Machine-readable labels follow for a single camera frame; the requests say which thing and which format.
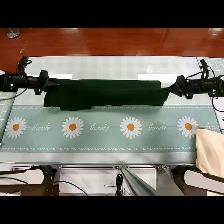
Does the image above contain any dark green shirt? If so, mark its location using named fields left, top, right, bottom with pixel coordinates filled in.
left=43, top=78, right=172, bottom=112

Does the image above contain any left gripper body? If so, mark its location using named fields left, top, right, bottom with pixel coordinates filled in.
left=37, top=69, right=52, bottom=96

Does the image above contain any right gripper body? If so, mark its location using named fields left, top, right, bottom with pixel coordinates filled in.
left=173, top=74, right=195, bottom=100

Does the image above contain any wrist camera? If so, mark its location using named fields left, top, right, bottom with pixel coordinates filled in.
left=17, top=55, right=33, bottom=77
left=199, top=58, right=217, bottom=80

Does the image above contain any silver frame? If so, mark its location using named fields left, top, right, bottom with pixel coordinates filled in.
left=0, top=162, right=198, bottom=197

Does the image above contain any black cable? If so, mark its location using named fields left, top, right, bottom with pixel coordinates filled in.
left=53, top=179, right=90, bottom=197

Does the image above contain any beige garment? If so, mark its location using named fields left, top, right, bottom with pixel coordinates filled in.
left=194, top=127, right=224, bottom=197

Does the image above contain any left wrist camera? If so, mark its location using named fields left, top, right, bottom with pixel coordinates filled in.
left=17, top=55, right=33, bottom=77

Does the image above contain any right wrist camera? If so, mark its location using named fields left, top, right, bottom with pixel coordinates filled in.
left=199, top=58, right=217, bottom=80

